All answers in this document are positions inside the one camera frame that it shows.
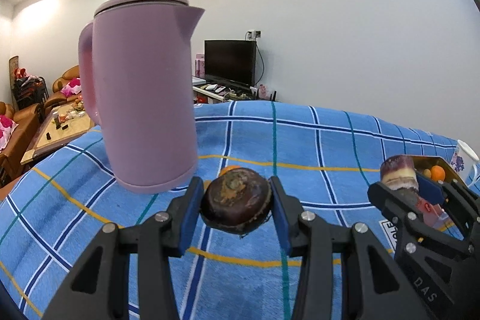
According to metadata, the purple sweet potato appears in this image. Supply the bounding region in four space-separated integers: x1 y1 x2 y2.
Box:
380 155 419 206

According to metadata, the small orange near kettle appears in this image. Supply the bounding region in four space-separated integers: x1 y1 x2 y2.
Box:
218 165 240 177

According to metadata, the pink electric kettle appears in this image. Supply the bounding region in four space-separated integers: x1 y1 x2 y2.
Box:
78 0 204 194

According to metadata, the pink metal tin tray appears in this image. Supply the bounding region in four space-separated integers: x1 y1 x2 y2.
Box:
410 155 465 231

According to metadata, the white floral mug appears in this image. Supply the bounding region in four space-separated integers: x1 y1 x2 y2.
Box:
449 140 479 188

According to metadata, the white tv stand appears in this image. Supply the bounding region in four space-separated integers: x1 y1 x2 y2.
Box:
192 76 278 104

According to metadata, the orange leather armchair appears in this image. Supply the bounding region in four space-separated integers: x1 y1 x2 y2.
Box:
43 65 81 115

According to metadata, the wooden coffee table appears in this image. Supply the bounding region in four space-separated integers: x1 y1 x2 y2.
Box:
20 104 95 166

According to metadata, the brown leather sofa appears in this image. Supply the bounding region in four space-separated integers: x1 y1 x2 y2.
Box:
1 101 41 187

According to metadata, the black television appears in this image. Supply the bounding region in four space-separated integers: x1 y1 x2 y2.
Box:
204 40 256 86

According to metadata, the small yellow-green fruit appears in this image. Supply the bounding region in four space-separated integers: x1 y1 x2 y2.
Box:
423 169 432 179

